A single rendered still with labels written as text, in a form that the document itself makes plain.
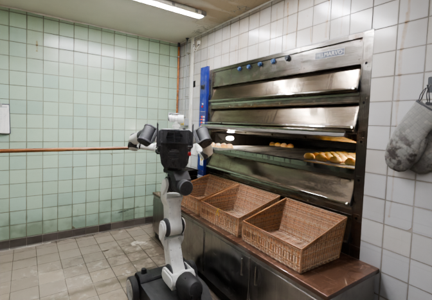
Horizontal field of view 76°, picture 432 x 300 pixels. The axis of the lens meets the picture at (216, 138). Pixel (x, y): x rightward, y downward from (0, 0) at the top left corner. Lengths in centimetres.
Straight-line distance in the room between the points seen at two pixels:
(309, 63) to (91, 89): 257
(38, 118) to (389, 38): 340
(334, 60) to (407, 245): 129
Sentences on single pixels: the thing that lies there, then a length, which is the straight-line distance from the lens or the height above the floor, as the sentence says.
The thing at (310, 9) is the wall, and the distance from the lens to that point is 251.
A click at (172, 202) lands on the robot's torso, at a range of 226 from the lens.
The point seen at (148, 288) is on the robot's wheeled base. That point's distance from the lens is 248.
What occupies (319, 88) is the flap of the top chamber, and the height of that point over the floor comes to 175.
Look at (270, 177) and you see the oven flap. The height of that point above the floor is 98.
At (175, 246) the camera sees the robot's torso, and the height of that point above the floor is 48.
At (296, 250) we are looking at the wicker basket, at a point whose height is 71.
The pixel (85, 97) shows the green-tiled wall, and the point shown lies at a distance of 376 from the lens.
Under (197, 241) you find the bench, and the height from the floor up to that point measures 36.
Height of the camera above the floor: 146
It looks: 3 degrees down
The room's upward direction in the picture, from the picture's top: 2 degrees clockwise
